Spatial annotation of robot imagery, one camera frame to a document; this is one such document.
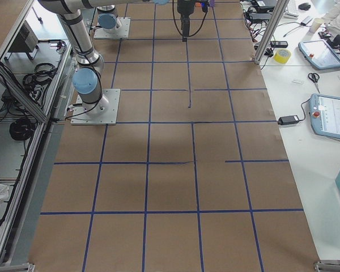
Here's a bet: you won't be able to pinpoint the black handled scissors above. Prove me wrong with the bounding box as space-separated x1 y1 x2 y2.
308 73 320 94

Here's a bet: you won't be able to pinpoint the teach pendant tablet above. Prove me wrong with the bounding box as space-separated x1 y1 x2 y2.
309 93 340 139
298 40 340 70

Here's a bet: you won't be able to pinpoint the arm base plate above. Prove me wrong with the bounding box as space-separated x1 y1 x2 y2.
93 17 131 40
70 89 121 125

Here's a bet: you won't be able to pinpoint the far teach pendant tablet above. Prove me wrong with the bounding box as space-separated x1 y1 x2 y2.
298 40 340 70

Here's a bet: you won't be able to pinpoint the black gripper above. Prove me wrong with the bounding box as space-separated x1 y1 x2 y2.
177 0 196 42

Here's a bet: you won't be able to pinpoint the yellow tape roll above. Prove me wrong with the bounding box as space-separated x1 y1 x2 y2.
274 49 291 64

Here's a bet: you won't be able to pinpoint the black power adapter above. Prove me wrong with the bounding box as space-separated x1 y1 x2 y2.
277 115 300 125

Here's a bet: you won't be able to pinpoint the paper cup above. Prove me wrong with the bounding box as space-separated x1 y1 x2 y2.
309 18 324 33

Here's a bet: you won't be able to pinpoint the black remote handset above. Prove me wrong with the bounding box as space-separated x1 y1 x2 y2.
270 41 288 48

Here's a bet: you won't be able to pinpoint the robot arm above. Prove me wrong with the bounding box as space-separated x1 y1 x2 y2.
39 1 133 117
97 5 122 33

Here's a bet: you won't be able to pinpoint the aluminium frame post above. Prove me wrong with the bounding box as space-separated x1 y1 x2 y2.
253 0 289 65

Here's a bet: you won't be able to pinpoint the near teach pendant tablet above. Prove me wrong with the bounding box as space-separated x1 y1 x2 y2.
309 93 340 139

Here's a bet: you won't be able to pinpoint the black computer mouse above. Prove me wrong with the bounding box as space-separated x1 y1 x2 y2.
298 2 311 11

